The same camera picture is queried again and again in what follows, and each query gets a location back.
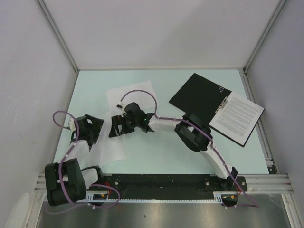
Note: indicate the aluminium left corner post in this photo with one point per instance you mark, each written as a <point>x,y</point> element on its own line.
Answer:
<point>57,34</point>

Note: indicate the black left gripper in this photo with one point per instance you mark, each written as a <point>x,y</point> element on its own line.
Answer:
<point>97,125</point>

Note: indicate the aluminium right side rail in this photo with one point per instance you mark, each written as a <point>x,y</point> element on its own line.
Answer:
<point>271,165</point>

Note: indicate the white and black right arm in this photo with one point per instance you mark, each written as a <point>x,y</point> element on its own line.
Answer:
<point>193,133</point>

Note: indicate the printed text paper sheet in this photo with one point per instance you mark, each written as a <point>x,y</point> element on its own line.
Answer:
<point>236,118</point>

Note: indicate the red and black file folder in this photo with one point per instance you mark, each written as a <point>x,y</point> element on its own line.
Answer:
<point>200,96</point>

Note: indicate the aluminium front frame rail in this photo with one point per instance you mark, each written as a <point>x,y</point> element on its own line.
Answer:
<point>268,183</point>

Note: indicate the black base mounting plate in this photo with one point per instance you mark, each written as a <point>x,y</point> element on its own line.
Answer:
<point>169,186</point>

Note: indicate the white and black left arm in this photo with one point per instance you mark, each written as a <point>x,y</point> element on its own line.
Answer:
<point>67,180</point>

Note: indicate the aluminium right corner post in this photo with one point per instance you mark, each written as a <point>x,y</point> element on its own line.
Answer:
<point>271,22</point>

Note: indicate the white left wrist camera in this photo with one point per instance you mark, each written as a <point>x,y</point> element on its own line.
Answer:
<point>71,124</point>

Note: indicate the white paper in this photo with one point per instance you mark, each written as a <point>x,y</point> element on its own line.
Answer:
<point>109,149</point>
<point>144,100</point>

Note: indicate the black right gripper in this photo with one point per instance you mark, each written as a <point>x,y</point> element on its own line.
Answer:
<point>117,121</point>

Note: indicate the aluminium corner post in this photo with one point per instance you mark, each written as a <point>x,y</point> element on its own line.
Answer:
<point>57,34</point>
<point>271,22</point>

